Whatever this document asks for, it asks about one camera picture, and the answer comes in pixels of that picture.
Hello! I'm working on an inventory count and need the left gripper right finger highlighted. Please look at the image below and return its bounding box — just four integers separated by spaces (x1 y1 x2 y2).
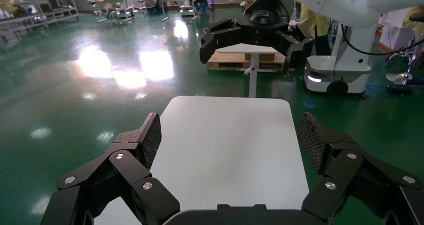
297 113 424 225

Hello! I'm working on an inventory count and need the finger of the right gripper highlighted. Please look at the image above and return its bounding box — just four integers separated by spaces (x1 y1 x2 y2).
199 18 248 65
274 24 315 77

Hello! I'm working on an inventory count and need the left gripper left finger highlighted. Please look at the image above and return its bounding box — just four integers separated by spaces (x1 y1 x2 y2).
41 113 181 225

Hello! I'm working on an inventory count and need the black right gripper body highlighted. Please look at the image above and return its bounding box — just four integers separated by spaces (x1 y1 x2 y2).
243 0 296 49

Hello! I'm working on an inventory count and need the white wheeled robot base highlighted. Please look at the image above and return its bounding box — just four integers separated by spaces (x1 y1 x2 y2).
304 24 377 97

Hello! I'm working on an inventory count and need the wooden pallet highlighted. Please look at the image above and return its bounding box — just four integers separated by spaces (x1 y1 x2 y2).
206 49 296 73

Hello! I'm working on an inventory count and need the white cabinet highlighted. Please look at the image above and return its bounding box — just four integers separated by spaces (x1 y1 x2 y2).
378 9 412 52

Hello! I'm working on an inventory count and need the stool with chrome base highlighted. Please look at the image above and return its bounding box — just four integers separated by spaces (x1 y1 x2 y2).
385 13 424 87

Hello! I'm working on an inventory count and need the metal shelving rack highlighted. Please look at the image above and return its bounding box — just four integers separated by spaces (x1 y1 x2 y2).
0 0 80 41

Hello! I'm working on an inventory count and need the small white pedestal table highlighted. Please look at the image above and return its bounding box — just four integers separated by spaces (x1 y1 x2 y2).
218 43 283 99

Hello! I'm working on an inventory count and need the black cable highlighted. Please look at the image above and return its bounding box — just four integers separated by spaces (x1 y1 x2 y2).
341 24 424 57

